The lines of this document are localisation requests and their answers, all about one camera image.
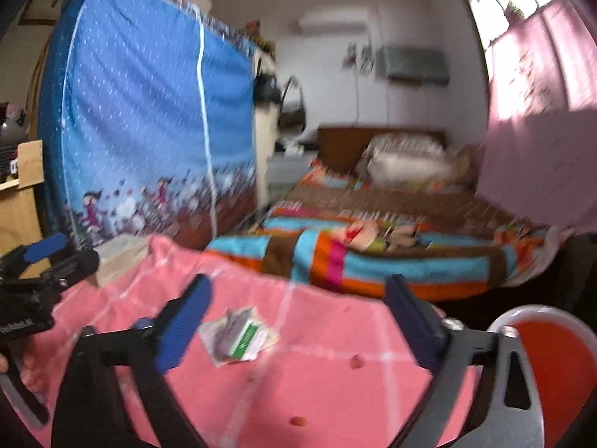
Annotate green white packet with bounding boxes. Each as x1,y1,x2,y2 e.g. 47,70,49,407
226,318,263,363

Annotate pink checked tablecloth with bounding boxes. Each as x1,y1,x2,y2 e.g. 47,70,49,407
0,234,490,448

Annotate blue fabric wardrobe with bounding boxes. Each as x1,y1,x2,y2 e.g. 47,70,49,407
36,0,263,251

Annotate grey wall cabinet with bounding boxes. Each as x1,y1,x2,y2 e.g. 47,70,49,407
379,43,451,85

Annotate black hanging bag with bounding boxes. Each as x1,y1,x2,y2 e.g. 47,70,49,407
253,74,281,104

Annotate cream tall cabinet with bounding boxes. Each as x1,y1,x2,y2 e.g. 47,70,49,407
253,50,281,207

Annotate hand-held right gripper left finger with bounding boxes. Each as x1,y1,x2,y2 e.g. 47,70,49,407
51,273,214,448

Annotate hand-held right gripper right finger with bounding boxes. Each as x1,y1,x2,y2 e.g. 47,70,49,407
385,274,545,448

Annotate pink curtain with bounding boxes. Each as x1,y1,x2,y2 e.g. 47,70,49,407
454,0,597,230

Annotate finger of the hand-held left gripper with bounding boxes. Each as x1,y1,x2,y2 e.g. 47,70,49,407
39,248,100,288
1,234,70,274

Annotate white floral pillow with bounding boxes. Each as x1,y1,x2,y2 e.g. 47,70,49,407
356,132,449,184

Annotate red plastic bucket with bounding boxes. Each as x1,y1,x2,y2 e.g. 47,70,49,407
485,304,597,448

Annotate beige pillow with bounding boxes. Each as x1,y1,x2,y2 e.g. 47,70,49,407
438,146,482,188

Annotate colourful striped blanket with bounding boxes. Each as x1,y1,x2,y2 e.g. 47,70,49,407
205,158,561,302

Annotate clear plastic wrapper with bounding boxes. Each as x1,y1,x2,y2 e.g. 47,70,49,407
198,307,281,369

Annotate wooden cabinet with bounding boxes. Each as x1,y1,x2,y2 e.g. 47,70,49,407
0,139,46,263

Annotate dark hanging handbag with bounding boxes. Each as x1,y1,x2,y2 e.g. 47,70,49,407
276,76,307,134

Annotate wooden bed headboard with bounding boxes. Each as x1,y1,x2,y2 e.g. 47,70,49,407
317,125,447,174

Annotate white air conditioner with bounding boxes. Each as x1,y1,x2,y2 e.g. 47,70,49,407
297,6,370,34

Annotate person's left hand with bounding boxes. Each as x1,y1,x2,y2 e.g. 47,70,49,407
21,340,48,395

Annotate wall hangings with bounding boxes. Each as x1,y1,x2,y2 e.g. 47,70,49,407
342,41,375,74

